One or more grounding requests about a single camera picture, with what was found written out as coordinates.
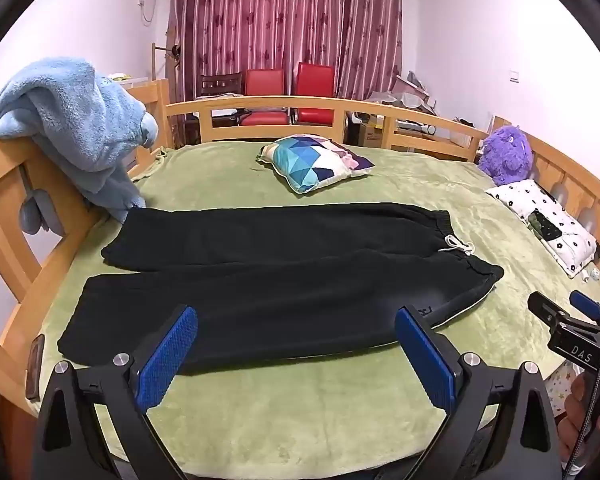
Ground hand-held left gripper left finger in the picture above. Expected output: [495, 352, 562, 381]
[32, 304, 199, 480]

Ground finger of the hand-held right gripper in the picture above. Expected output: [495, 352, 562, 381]
[527, 292, 575, 332]
[569, 289, 600, 320]

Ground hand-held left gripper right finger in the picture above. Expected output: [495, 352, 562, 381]
[394, 304, 563, 480]

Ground black pants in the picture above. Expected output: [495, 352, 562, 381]
[57, 202, 505, 376]

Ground person's right hand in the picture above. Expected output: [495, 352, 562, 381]
[557, 374, 600, 462]

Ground star print sheet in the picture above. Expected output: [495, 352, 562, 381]
[549, 364, 582, 417]

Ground white floral pillow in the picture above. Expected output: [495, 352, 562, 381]
[485, 179, 600, 279]

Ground green fleece blanket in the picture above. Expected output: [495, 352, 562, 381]
[27, 140, 600, 478]

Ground purple plush toy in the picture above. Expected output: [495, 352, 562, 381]
[477, 125, 534, 187]

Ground grey blue plush piece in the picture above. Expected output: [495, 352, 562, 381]
[21, 186, 66, 237]

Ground geometric print pillow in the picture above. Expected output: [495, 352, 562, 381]
[256, 134, 376, 195]

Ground cardboard box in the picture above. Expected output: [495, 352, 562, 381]
[357, 115, 386, 149]

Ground light blue fleece robe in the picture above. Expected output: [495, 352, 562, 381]
[0, 57, 160, 223]

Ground pile of clutter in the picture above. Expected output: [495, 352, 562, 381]
[370, 72, 439, 112]

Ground dark wooden chair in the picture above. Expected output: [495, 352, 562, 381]
[198, 72, 244, 129]

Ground wooden coat rack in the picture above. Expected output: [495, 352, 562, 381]
[151, 30, 182, 83]

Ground maroon floral curtain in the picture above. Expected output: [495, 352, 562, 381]
[167, 0, 421, 103]

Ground wooden bed frame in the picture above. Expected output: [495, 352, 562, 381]
[0, 77, 600, 480]

